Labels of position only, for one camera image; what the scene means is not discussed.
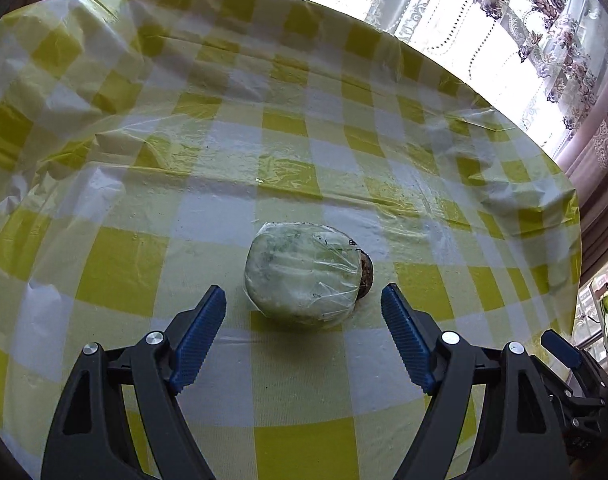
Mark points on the small green object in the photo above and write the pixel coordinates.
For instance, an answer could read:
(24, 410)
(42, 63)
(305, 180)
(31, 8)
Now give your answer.
(607, 302)

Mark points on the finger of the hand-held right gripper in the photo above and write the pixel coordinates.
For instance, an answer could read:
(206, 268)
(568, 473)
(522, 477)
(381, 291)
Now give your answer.
(561, 349)

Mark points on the pale green fruit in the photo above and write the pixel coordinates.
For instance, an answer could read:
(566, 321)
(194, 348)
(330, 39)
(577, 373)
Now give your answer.
(304, 277)

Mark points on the small dark brown fruit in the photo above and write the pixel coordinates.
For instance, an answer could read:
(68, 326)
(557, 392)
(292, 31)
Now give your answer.
(366, 274)

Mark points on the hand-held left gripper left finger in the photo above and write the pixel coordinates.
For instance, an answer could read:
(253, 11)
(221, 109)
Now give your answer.
(199, 340)

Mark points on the yellow checkered plastic tablecloth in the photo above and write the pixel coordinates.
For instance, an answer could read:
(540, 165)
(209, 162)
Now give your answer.
(134, 270)

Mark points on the pink patterned drape curtain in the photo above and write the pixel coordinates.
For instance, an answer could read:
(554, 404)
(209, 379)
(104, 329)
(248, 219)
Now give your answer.
(603, 160)

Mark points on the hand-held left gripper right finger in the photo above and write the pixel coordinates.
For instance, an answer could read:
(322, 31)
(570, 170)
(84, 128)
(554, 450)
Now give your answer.
(406, 337)

